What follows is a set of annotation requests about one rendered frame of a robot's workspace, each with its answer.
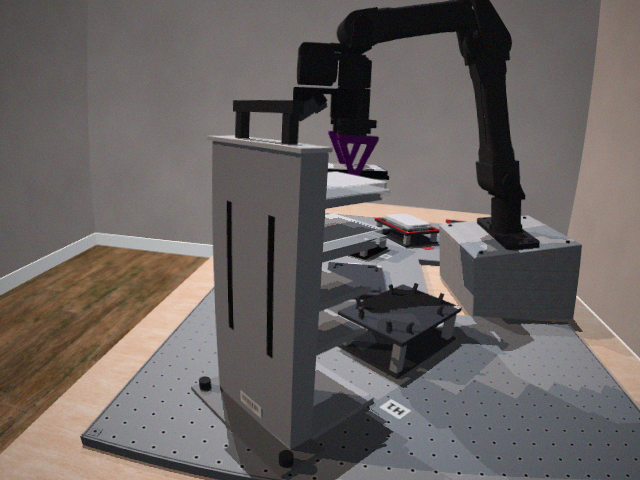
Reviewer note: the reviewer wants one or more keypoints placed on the white multi-well plate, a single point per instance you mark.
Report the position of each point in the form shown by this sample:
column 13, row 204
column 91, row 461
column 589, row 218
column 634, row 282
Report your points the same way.
column 342, row 184

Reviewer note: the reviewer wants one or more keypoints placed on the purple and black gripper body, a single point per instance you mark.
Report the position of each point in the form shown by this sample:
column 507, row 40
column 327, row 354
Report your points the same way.
column 362, row 122

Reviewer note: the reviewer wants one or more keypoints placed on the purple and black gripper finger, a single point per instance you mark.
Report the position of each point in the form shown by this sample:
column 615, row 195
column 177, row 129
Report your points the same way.
column 343, row 140
column 334, row 140

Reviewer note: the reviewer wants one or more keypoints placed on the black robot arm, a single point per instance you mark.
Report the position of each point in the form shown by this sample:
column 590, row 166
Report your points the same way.
column 489, row 43

